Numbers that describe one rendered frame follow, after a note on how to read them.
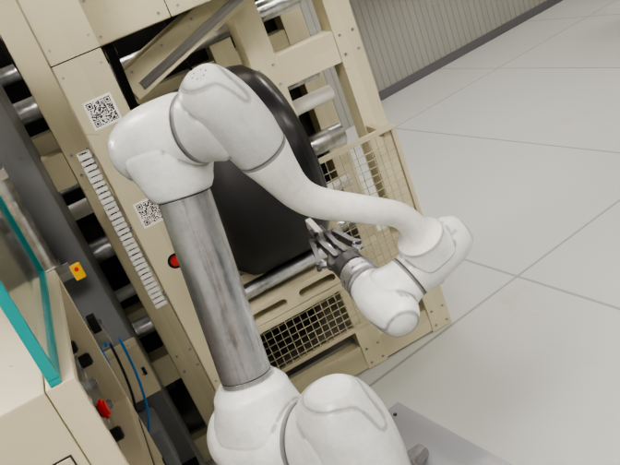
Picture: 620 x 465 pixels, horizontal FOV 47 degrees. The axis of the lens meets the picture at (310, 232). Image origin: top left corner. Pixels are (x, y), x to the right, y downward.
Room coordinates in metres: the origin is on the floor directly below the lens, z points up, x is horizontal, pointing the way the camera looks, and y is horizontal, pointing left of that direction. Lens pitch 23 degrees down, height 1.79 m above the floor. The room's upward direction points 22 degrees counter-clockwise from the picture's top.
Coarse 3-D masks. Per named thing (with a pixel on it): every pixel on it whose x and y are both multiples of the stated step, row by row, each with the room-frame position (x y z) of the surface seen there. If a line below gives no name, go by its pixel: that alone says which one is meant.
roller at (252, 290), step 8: (320, 248) 1.88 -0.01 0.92; (296, 256) 1.88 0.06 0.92; (304, 256) 1.87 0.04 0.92; (312, 256) 1.87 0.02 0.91; (320, 256) 1.87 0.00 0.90; (288, 264) 1.86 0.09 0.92; (296, 264) 1.85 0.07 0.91; (304, 264) 1.86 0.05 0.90; (312, 264) 1.86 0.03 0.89; (272, 272) 1.85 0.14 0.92; (280, 272) 1.84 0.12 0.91; (288, 272) 1.84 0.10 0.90; (296, 272) 1.85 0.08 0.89; (256, 280) 1.83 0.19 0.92; (264, 280) 1.83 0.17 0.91; (272, 280) 1.83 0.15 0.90; (280, 280) 1.84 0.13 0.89; (248, 288) 1.82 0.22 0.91; (256, 288) 1.82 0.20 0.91; (264, 288) 1.82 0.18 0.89; (248, 296) 1.81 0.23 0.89
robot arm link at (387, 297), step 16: (368, 272) 1.38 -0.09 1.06; (384, 272) 1.34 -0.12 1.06; (400, 272) 1.32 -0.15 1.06; (352, 288) 1.38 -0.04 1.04; (368, 288) 1.33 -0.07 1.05; (384, 288) 1.30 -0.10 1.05; (400, 288) 1.30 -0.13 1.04; (416, 288) 1.30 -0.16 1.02; (368, 304) 1.30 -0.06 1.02; (384, 304) 1.27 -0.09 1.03; (400, 304) 1.26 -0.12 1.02; (416, 304) 1.28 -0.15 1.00; (368, 320) 1.31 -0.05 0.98; (384, 320) 1.26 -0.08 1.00; (400, 320) 1.25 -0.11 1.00; (416, 320) 1.26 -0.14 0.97; (400, 336) 1.27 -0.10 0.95
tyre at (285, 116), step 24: (240, 72) 1.95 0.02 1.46; (264, 96) 1.85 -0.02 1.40; (288, 120) 1.80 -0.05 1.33; (216, 168) 1.73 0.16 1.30; (312, 168) 1.77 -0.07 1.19; (216, 192) 1.73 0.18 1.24; (240, 192) 1.71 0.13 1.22; (264, 192) 1.72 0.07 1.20; (240, 216) 1.71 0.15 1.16; (264, 216) 1.72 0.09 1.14; (288, 216) 1.74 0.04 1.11; (240, 240) 1.73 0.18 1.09; (264, 240) 1.73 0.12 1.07; (288, 240) 1.76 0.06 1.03; (240, 264) 1.81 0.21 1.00; (264, 264) 1.78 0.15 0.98
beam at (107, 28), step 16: (80, 0) 2.13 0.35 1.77; (96, 0) 2.14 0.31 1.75; (112, 0) 2.15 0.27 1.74; (128, 0) 2.16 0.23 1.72; (144, 0) 2.17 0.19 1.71; (160, 0) 2.18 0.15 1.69; (176, 0) 2.19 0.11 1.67; (192, 0) 2.20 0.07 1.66; (208, 0) 2.21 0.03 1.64; (96, 16) 2.13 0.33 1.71; (112, 16) 2.14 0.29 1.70; (128, 16) 2.15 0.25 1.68; (144, 16) 2.16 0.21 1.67; (160, 16) 2.17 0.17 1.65; (96, 32) 2.13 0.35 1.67; (112, 32) 2.14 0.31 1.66; (128, 32) 2.15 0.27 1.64
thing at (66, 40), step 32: (32, 0) 1.84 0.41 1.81; (64, 0) 1.86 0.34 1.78; (32, 32) 1.86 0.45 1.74; (64, 32) 1.85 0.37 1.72; (64, 64) 1.84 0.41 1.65; (96, 64) 1.86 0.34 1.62; (96, 96) 1.85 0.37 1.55; (128, 192) 1.84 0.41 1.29; (160, 224) 1.85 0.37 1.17; (160, 256) 1.84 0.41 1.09; (192, 320) 1.84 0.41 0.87
